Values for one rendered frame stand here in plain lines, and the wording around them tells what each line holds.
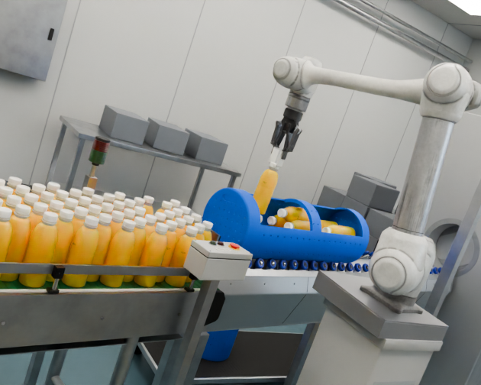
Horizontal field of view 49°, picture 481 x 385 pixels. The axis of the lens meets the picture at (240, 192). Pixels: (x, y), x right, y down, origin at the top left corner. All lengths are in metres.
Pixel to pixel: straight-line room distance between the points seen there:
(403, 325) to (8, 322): 1.23
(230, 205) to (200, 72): 3.65
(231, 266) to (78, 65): 3.75
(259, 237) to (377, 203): 3.91
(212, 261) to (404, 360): 0.78
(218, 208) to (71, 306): 0.80
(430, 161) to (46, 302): 1.23
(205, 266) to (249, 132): 4.48
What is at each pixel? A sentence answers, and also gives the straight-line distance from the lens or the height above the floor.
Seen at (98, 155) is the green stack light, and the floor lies 1.19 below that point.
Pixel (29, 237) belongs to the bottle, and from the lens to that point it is 1.59.
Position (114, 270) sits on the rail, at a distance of 1.69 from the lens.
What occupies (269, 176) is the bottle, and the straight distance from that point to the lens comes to 2.13.
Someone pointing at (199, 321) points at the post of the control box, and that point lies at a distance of 1.86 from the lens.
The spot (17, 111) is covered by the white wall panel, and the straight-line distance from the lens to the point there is 5.23.
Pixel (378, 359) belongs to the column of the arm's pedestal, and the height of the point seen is 0.92.
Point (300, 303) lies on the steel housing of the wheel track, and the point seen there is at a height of 0.77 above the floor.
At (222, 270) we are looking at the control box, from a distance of 1.76.
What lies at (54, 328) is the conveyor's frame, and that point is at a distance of 1.68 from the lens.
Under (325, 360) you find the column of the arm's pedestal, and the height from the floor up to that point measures 0.78.
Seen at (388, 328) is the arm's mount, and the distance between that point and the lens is 1.87.
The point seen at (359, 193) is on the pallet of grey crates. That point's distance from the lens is 5.99.
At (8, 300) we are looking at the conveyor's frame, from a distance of 1.57.
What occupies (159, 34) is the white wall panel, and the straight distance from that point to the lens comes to 5.47.
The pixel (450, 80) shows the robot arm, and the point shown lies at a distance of 1.74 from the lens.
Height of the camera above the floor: 1.59
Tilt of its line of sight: 10 degrees down
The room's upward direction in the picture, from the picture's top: 19 degrees clockwise
